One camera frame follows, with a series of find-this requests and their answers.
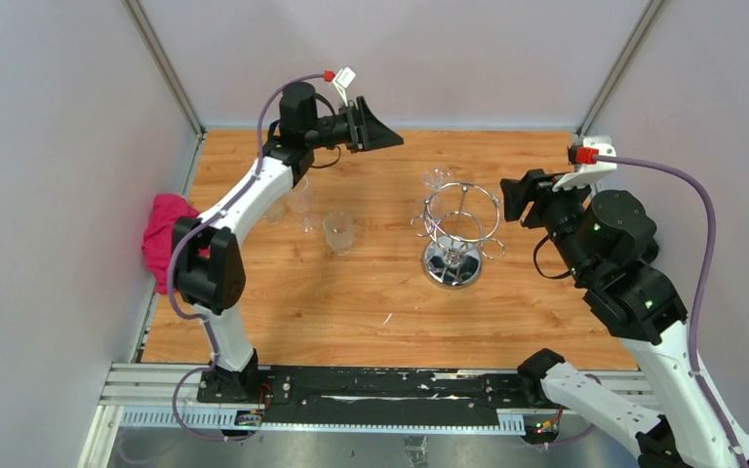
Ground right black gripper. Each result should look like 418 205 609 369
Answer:
497 167 593 281

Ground aluminium frame rail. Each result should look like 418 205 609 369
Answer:
99 363 663 435

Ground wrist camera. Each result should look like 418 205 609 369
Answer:
323 66 356 106
552 136 617 192

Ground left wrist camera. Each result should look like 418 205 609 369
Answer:
323 66 356 106

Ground chrome wine glass rack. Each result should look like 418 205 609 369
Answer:
410 181 506 290

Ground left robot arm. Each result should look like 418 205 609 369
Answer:
167 74 404 403

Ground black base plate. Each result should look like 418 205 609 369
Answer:
196 366 558 428

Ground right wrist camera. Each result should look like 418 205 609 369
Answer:
552 136 617 192

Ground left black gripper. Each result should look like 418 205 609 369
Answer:
304 97 402 155

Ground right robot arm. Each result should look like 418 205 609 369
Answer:
500 170 749 467

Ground patterned clear wine glass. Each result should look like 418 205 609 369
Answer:
262 198 287 225

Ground pink cloth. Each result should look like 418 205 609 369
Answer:
140 193 200 295

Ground clear wine glass back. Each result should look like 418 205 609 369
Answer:
420 166 453 218

